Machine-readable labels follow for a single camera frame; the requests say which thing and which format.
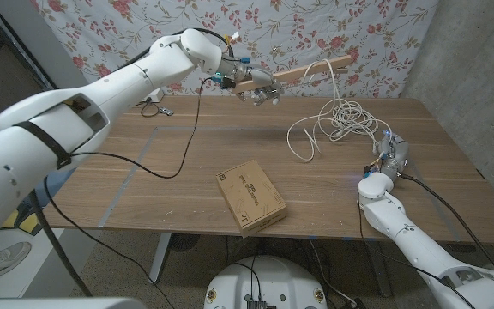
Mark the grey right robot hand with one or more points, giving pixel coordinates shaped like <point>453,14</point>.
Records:
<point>390,154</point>

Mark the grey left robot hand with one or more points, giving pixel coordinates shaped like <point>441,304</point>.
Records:
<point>260,81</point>

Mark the wooden slat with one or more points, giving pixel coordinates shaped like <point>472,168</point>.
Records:
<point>303,73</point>

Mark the brown cardboard box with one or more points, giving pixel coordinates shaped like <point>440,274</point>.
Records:
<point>251,197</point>

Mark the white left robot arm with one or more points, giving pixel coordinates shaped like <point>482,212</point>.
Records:
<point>80,120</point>

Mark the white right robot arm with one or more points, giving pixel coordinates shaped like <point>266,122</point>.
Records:
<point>423,249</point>

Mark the floral backdrop cloth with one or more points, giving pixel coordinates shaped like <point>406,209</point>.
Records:
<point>272,26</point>

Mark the small silver adapter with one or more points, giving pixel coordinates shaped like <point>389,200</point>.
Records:
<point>166,111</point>

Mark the white table leg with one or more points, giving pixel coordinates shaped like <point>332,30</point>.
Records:
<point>160,257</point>
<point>380,270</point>

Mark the white robot torso base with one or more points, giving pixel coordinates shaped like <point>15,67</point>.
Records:
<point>268,279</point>

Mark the dark round floor fan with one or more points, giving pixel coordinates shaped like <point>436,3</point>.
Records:
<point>184,242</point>

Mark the yellow black foot pedal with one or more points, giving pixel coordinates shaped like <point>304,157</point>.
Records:
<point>30,223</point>
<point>10,219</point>

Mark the grey sneaker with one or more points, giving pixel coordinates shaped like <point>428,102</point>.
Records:
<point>7,257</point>

